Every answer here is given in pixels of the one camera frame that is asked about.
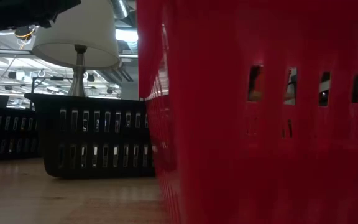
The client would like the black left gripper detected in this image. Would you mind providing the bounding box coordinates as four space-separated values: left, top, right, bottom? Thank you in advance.
0 0 82 39

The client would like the black slotted plastic basket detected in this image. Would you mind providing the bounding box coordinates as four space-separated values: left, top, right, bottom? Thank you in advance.
0 105 40 161
24 92 155 180

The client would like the red slotted plastic basket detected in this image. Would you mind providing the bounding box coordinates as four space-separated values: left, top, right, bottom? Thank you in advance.
136 0 358 224

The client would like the table lamp with white shade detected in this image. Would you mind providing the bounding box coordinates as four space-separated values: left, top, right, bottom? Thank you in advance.
32 0 121 98

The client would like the round silver ventilation pipe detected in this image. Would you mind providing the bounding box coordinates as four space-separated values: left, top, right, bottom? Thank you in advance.
110 0 131 20

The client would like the yellow hanging cable reel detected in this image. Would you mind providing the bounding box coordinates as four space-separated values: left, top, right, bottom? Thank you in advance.
13 25 37 40

